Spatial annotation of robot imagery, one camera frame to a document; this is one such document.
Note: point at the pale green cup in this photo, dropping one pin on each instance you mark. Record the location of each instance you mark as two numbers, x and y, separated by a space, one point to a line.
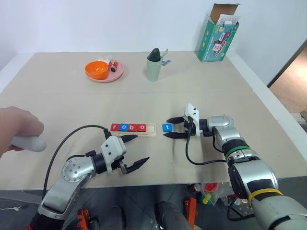
154 71

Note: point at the orange and black tool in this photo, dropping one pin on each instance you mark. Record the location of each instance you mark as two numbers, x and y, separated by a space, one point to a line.
82 219

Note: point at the small dark toy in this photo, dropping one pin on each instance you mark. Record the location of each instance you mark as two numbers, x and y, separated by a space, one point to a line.
113 69

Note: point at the person bare hand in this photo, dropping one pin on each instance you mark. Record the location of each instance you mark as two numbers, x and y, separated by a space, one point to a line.
19 122

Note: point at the orange plastic bowl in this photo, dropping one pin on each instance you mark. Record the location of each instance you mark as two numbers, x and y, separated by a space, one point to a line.
96 70

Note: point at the small red toy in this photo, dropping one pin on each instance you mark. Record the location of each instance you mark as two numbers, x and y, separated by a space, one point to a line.
115 64

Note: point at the orange upright bar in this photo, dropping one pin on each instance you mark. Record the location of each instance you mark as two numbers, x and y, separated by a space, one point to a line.
192 210

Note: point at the large dark rounded shape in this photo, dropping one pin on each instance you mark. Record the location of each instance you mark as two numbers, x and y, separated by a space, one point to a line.
171 215

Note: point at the clear plastic wrapper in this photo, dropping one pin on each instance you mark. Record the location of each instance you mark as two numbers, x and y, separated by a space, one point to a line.
103 59

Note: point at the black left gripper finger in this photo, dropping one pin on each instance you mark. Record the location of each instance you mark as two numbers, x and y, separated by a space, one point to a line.
136 164
129 138

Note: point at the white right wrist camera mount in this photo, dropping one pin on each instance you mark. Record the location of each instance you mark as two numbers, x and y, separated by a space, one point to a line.
193 112

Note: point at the white printed papers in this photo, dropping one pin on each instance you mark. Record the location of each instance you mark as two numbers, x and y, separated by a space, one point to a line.
229 19

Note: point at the red letter r block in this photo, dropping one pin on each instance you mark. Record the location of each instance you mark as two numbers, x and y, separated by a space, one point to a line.
115 127

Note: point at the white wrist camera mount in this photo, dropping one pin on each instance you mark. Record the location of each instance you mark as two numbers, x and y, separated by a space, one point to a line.
111 146
193 112

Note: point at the red letter b block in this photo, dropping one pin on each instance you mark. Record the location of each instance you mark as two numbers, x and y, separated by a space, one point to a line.
132 127

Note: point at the dark green rounded object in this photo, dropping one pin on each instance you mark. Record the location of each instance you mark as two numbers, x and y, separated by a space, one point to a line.
154 55

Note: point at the clear bag of toys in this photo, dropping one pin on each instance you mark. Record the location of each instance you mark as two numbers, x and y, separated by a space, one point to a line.
212 191

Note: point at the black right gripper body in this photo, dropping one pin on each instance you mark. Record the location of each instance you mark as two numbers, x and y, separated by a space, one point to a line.
189 128

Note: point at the blue letter o block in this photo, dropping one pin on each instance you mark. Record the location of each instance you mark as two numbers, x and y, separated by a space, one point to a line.
124 127

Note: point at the small blue item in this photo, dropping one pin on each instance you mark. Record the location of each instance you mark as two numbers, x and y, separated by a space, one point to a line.
167 62

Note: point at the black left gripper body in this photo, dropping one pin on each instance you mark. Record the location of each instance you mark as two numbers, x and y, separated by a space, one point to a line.
122 165

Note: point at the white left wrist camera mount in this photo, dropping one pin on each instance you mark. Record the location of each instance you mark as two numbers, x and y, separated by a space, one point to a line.
111 146

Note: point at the light green utensil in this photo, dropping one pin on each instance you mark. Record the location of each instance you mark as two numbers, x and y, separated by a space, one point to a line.
164 54

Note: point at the pink round plate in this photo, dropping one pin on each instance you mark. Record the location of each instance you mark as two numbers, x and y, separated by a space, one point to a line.
119 72

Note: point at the red letter o block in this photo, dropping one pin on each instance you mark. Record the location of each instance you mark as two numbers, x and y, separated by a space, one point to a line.
141 127

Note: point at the red drink can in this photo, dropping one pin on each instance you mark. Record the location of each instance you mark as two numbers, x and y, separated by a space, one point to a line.
197 188

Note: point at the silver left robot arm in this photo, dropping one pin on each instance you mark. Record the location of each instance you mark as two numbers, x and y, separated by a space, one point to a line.
72 171

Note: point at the teal cardboard box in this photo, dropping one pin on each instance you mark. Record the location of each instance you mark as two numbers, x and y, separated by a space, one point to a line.
213 45

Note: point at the wooden letter tray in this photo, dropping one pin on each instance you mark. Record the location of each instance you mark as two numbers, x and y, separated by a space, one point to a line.
151 130

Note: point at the blue letter t block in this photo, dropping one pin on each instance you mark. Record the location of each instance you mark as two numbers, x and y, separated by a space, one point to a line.
167 127

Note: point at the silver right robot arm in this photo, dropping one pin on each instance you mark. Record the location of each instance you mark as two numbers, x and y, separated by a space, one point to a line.
251 172

